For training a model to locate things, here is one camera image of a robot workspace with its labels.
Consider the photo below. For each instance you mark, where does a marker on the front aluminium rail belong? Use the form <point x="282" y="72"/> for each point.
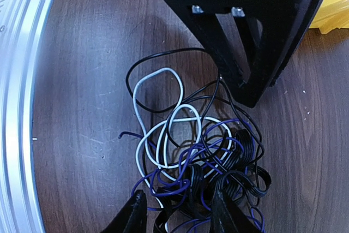
<point x="22" y="27"/>

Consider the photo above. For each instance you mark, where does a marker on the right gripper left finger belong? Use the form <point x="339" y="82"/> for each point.
<point x="132" y="217"/>

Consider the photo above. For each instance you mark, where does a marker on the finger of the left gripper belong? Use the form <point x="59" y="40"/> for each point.
<point x="270" y="34"/>
<point x="209" y="32"/>

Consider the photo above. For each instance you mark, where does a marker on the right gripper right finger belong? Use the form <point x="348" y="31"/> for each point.
<point x="226" y="216"/>

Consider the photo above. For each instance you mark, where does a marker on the yellow bin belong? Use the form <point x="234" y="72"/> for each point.
<point x="331" y="15"/>

